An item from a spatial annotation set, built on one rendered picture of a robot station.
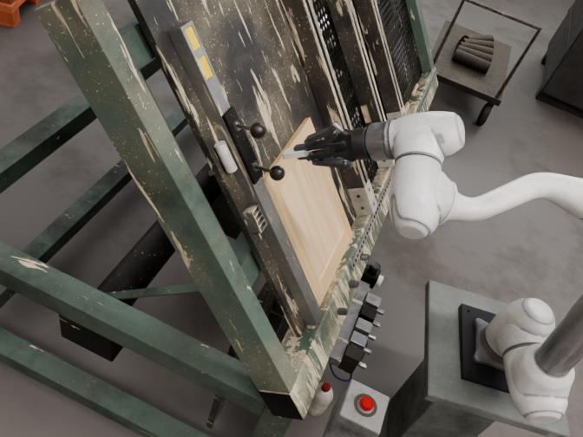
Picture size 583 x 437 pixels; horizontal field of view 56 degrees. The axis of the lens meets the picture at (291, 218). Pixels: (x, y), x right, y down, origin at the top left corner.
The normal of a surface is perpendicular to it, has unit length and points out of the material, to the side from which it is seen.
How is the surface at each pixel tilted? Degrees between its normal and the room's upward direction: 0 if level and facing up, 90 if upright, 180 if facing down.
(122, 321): 0
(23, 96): 0
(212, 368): 0
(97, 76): 90
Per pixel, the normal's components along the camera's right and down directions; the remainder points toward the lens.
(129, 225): 0.23, -0.67
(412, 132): -0.52, -0.35
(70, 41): -0.37, 0.61
